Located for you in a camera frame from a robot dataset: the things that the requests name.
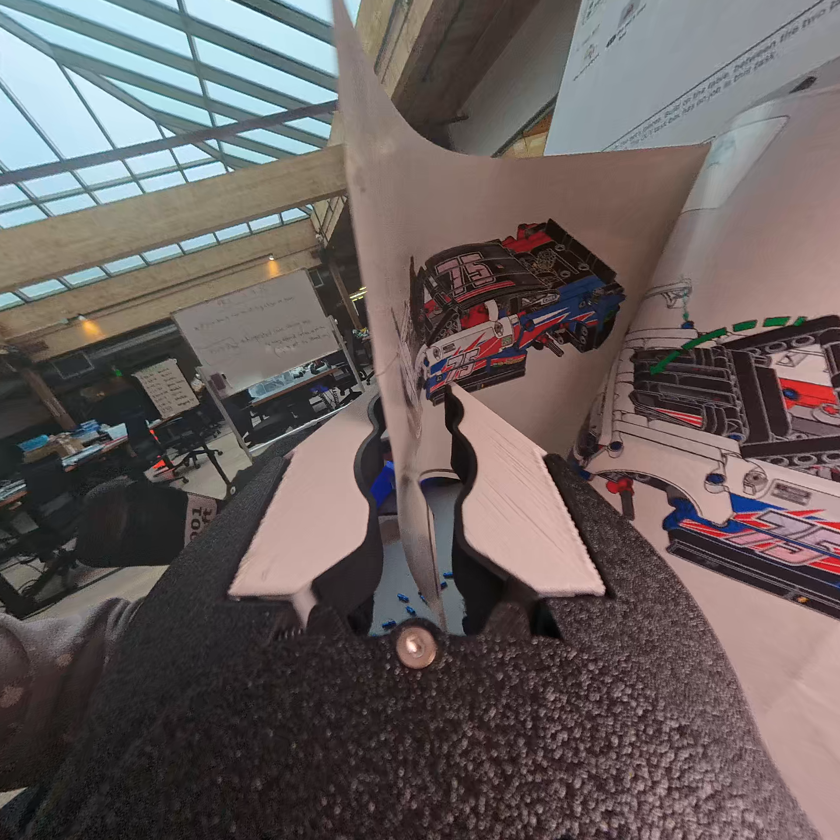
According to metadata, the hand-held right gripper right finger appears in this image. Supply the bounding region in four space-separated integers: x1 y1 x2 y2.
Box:
444 382 606 599

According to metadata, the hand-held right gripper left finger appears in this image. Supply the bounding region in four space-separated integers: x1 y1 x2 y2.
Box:
227 392 387 624

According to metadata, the building instruction booklet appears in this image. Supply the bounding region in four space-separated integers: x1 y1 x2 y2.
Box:
331 0 840 840

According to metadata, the black office chair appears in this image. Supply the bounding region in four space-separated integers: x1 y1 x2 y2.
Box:
154 407 237 500
0 453 86 618

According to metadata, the cluttered wooden table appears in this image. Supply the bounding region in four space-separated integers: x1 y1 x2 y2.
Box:
0 420 152 500

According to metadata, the group of small blue pins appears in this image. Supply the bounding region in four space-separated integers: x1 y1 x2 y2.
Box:
377 567 457 627

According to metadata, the background work table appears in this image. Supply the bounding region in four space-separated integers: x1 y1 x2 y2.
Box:
246 364 368 427

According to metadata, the small flip chart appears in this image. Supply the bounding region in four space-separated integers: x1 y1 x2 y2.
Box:
131 357 201 421

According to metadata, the large whiteboard on stand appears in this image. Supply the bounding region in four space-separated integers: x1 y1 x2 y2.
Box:
172 268 342 460

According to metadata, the white paper sheet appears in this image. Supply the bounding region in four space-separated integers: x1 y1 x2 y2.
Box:
545 0 840 155

